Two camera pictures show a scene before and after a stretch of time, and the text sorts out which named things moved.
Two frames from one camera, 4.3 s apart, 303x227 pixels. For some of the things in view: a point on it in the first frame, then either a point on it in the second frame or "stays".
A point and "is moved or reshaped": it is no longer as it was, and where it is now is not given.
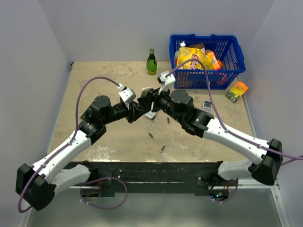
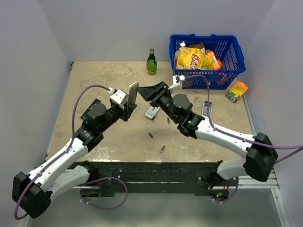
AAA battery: (150, 135) stays
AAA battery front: (162, 149) stays
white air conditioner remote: (145, 91) is moved or reshaped
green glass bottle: (151, 64) stays
